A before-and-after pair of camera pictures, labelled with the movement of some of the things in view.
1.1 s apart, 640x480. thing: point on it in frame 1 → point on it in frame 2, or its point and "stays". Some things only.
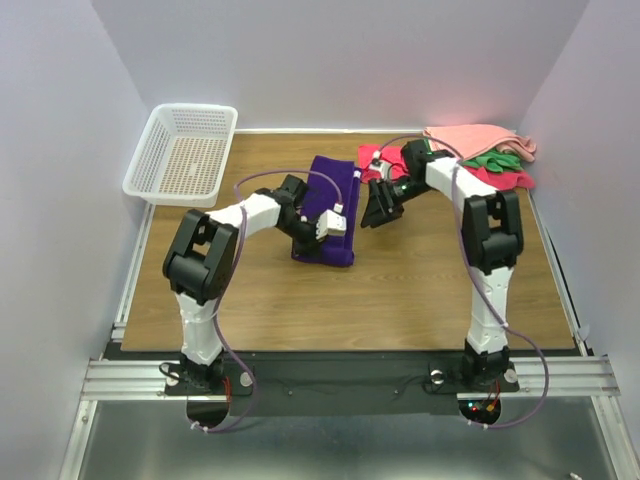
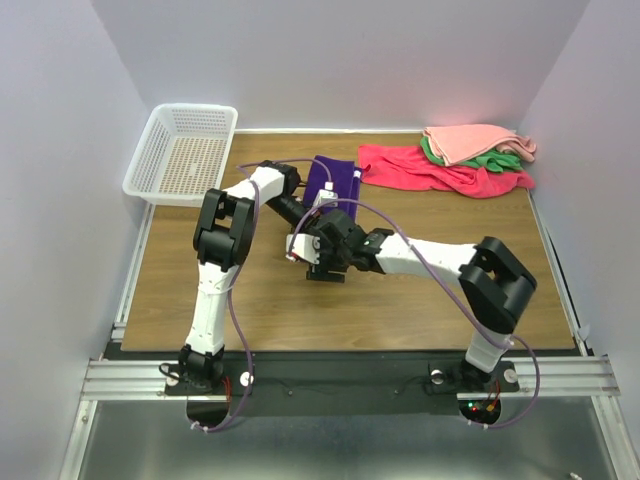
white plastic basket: x=183 y=155 stays
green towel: x=496 y=161 stays
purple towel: x=321 y=194 stays
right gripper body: x=394 y=193 → x=331 y=257
